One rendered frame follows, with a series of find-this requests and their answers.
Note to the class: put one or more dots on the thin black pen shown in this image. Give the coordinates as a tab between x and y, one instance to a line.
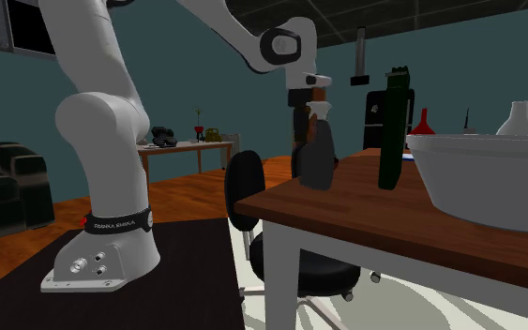
467	121

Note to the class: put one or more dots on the wooden table with white legs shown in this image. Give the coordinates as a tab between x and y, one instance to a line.
359	215

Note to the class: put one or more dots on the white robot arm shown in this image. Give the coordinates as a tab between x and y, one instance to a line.
103	137

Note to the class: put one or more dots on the wooden side table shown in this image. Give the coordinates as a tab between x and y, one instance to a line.
186	147

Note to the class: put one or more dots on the large white bowl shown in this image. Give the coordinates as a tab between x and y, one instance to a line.
487	178

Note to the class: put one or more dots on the grey hanging lamp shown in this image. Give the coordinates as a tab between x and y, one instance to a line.
360	55

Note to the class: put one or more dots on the black armchair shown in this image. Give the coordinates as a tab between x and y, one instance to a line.
3	182

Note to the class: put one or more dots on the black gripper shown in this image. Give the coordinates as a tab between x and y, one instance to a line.
300	98

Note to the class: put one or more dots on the grey spray bottle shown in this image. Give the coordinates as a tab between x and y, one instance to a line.
317	160

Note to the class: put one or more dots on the dark robot stand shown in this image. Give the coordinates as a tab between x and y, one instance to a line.
190	274

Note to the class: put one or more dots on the black office chair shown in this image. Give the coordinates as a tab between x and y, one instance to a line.
244	182

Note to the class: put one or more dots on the white vase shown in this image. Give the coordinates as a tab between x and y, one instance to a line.
519	121

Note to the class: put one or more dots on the blue flat thing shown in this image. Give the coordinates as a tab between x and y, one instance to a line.
407	157

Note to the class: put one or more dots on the dark green tall bottle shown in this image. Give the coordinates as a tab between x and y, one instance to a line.
394	132

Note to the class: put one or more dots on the black refrigerator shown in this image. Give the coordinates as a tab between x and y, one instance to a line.
373	125

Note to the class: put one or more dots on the red funnel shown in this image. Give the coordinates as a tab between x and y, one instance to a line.
423	126

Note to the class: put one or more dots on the grey framed wall screen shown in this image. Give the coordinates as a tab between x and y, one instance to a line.
30	27

